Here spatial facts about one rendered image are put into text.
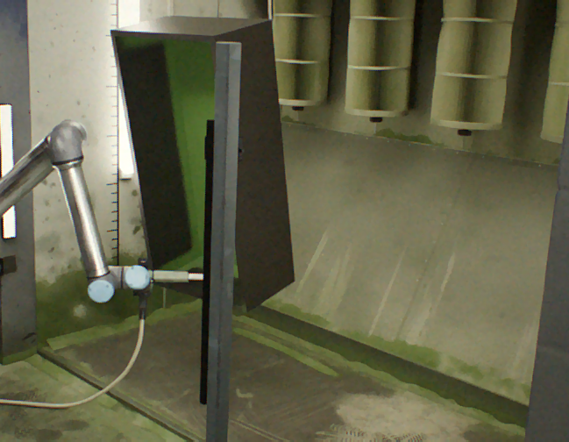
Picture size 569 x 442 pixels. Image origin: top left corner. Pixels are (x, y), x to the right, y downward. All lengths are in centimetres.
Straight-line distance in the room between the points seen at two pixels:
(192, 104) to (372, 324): 140
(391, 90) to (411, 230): 72
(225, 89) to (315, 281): 241
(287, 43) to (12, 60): 147
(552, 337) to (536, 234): 193
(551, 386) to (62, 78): 282
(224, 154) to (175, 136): 175
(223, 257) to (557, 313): 88
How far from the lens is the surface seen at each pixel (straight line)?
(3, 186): 329
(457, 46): 391
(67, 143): 308
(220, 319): 234
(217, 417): 246
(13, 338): 431
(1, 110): 401
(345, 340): 425
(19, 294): 426
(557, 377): 214
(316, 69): 463
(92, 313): 452
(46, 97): 414
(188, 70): 388
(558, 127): 368
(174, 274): 360
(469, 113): 390
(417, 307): 411
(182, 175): 403
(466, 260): 409
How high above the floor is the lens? 170
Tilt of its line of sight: 14 degrees down
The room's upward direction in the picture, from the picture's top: 3 degrees clockwise
